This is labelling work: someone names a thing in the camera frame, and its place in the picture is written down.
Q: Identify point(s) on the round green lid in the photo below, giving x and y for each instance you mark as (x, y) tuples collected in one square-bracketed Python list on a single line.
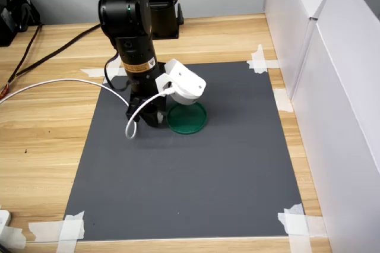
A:
[(190, 122)]

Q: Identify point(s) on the white masking tape strip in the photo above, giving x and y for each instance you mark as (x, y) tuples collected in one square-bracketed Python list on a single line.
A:
[(112, 72), (271, 64), (259, 57), (93, 72), (282, 100), (69, 235), (44, 230), (298, 235), (13, 236), (314, 224)]

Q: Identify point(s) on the dark grey mat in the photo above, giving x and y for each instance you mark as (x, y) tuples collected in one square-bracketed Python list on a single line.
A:
[(184, 181)]

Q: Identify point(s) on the black equipment box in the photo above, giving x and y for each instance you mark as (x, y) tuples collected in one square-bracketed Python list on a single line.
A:
[(15, 12)]

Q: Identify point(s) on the white partition panel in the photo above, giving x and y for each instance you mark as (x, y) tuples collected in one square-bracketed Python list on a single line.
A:
[(341, 116), (285, 12)]

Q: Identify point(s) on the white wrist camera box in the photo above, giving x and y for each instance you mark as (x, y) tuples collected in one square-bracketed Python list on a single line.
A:
[(187, 80)]

